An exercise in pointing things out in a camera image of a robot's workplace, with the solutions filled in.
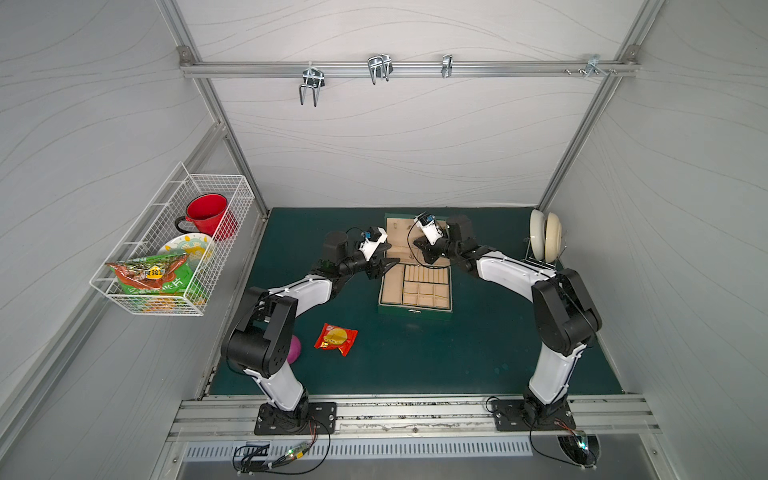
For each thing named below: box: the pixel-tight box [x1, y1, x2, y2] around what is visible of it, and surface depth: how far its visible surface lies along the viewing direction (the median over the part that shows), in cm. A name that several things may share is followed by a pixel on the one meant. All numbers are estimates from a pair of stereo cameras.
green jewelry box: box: [378, 214, 453, 319], surface depth 94 cm
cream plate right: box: [544, 212, 563, 264], surface depth 95 cm
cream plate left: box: [530, 208, 545, 261], surface depth 95 cm
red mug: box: [175, 192, 236, 242], surface depth 68 cm
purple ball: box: [287, 334, 302, 365], surface depth 83 cm
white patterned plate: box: [157, 232, 214, 268], surface depth 67 cm
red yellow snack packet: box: [314, 323, 359, 357], surface depth 87 cm
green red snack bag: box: [105, 253, 194, 294], surface depth 55 cm
